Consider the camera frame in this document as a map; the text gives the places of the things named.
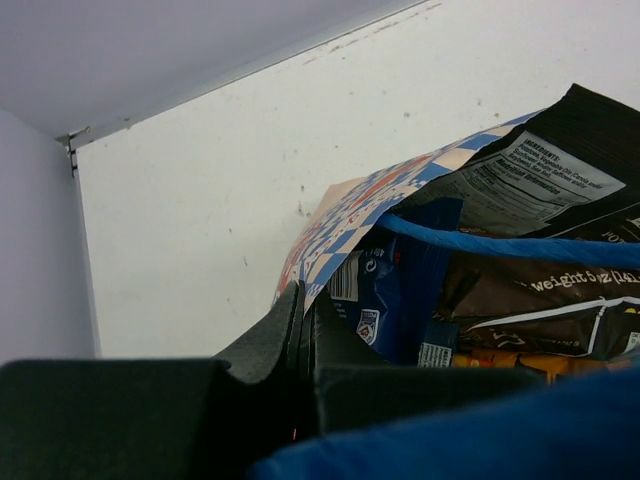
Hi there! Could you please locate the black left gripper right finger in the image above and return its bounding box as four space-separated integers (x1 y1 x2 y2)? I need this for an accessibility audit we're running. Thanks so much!
304 292 544 438

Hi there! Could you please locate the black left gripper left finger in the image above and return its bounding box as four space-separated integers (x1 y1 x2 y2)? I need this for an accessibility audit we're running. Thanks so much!
1 283 300 479

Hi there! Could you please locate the blue white snack packet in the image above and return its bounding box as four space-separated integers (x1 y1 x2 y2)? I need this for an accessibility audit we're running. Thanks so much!
327 226 458 368

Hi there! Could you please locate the checkered blue paper bag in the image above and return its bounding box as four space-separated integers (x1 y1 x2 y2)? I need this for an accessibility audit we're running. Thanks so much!
251 109 639 479

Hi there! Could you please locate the dark brown kettle chips bag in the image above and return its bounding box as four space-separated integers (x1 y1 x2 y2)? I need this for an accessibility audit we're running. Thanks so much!
400 85 639 243

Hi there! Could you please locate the orange snack packet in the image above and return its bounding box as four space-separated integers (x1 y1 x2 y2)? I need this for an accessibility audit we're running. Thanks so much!
451 349 607 384

